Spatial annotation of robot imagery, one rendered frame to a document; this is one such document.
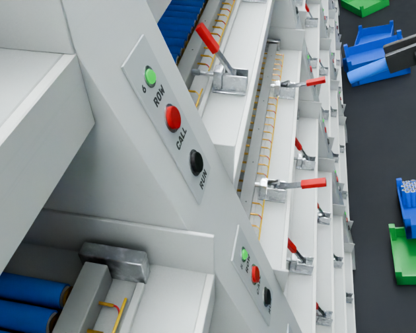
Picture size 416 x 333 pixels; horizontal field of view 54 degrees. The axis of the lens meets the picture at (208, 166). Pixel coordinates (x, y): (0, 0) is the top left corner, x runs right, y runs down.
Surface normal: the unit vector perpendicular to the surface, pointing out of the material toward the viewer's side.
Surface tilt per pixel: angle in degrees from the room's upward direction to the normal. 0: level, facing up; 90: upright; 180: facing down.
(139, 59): 90
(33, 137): 110
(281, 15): 90
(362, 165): 0
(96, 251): 20
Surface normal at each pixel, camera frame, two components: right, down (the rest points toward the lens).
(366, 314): -0.36, -0.71
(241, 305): 0.91, -0.13
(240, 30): -0.02, -0.71
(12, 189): 0.98, 0.13
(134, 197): -0.19, 0.69
